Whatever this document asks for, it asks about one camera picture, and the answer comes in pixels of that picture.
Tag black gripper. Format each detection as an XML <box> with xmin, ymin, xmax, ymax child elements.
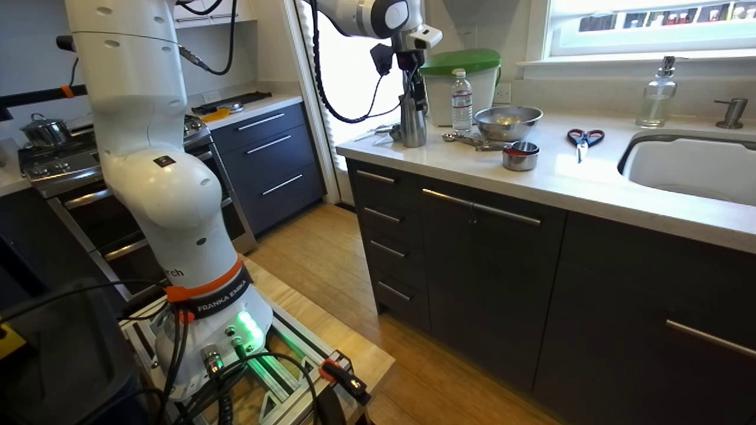
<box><xmin>395</xmin><ymin>50</ymin><xmax>426</xmax><ymax>99</ymax></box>

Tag tall silver cup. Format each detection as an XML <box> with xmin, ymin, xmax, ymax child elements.
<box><xmin>399</xmin><ymin>95</ymin><xmax>426</xmax><ymax>147</ymax></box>

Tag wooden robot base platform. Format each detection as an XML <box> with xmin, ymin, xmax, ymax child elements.
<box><xmin>121</xmin><ymin>261</ymin><xmax>393</xmax><ymax>425</ymax></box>

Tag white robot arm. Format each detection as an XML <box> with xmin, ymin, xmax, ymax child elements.
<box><xmin>64</xmin><ymin>0</ymin><xmax>271</xmax><ymax>402</ymax></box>

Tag silver mixing bowl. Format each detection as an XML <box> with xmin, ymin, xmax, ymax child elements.
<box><xmin>475</xmin><ymin>105</ymin><xmax>543</xmax><ymax>143</ymax></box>

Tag clear plastic water bottle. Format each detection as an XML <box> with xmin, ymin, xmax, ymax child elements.
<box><xmin>452</xmin><ymin>68</ymin><xmax>473</xmax><ymax>137</ymax></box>

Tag white container green lid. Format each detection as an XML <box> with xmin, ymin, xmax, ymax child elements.
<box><xmin>419</xmin><ymin>48</ymin><xmax>504</xmax><ymax>127</ymax></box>

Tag blue drawer cabinet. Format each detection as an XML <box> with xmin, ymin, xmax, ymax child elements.
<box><xmin>213</xmin><ymin>105</ymin><xmax>323</xmax><ymax>235</ymax></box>

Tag glass soap dispenser bottle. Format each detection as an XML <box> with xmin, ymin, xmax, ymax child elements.
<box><xmin>635</xmin><ymin>56</ymin><xmax>678</xmax><ymax>127</ymax></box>

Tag orange clamp on base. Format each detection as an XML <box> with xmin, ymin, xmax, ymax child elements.
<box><xmin>321</xmin><ymin>352</ymin><xmax>371</xmax><ymax>407</ymax></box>

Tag white kitchen sink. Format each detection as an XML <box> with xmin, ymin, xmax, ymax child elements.
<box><xmin>617</xmin><ymin>130</ymin><xmax>756</xmax><ymax>206</ymax></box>

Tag metal faucet fixture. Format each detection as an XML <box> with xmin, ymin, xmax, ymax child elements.
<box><xmin>719</xmin><ymin>98</ymin><xmax>749</xmax><ymax>130</ymax></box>

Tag stove with oven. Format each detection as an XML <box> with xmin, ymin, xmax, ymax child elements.
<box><xmin>16</xmin><ymin>117</ymin><xmax>257</xmax><ymax>305</ymax></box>

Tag silver kettle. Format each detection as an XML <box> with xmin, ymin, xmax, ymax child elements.
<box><xmin>21</xmin><ymin>114</ymin><xmax>70</xmax><ymax>150</ymax></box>

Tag dark cabinet drawer with handle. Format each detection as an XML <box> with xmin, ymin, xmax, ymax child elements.
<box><xmin>347</xmin><ymin>160</ymin><xmax>430</xmax><ymax>331</ymax></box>

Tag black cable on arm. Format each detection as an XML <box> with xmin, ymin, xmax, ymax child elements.
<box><xmin>303</xmin><ymin>0</ymin><xmax>396</xmax><ymax>127</ymax></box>

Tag red handled scissors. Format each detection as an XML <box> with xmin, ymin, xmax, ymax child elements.
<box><xmin>567</xmin><ymin>127</ymin><xmax>605</xmax><ymax>157</ymax></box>

